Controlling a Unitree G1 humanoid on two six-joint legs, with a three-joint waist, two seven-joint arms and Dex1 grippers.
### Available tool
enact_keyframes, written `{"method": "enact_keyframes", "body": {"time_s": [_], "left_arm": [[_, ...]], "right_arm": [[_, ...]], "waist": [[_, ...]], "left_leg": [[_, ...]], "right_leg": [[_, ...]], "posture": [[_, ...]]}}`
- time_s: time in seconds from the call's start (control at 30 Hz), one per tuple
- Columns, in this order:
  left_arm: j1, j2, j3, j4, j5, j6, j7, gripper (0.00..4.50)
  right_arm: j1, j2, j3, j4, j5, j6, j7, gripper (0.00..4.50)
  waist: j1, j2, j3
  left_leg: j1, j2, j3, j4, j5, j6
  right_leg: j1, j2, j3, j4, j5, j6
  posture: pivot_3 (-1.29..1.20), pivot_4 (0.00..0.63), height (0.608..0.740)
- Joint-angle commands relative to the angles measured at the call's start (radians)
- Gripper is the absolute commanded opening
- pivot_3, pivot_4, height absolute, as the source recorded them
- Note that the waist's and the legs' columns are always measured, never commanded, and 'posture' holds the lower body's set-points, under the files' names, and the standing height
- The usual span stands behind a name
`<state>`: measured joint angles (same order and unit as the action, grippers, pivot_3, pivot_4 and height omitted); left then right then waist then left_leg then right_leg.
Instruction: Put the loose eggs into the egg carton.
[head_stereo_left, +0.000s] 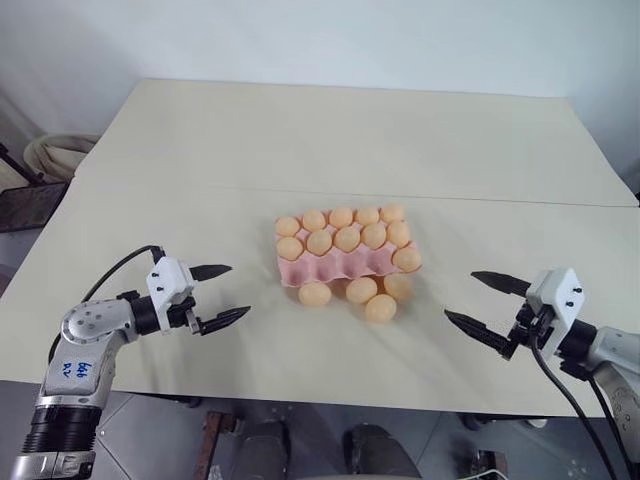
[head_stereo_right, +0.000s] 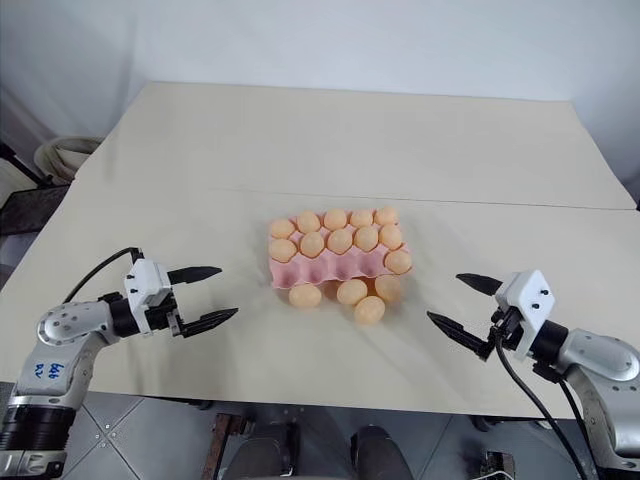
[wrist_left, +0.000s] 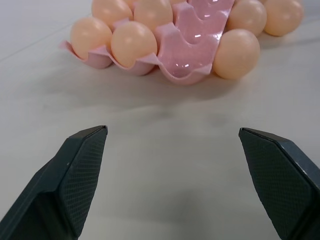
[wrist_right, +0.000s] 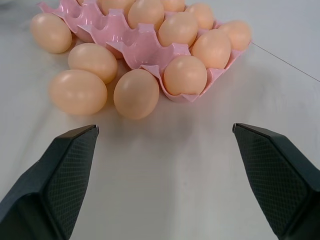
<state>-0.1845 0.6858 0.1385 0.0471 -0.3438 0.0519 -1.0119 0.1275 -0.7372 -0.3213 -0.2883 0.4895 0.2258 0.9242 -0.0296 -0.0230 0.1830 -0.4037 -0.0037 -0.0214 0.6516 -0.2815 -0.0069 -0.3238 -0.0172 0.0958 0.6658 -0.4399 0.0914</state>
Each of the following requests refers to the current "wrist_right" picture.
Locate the pink plastic egg tray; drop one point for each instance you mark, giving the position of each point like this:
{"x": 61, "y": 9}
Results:
{"x": 140, "y": 42}

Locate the beige egg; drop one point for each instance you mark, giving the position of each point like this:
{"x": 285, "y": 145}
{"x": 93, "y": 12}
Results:
{"x": 51, "y": 32}
{"x": 174, "y": 5}
{"x": 146, "y": 14}
{"x": 178, "y": 32}
{"x": 93, "y": 62}
{"x": 203, "y": 15}
{"x": 78, "y": 92}
{"x": 211, "y": 49}
{"x": 136, "y": 93}
{"x": 237, "y": 34}
{"x": 185, "y": 75}

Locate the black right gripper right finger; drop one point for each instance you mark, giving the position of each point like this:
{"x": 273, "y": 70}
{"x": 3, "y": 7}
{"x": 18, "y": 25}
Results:
{"x": 275, "y": 180}

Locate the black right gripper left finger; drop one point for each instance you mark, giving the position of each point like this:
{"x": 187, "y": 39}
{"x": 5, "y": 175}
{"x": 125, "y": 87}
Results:
{"x": 50, "y": 180}

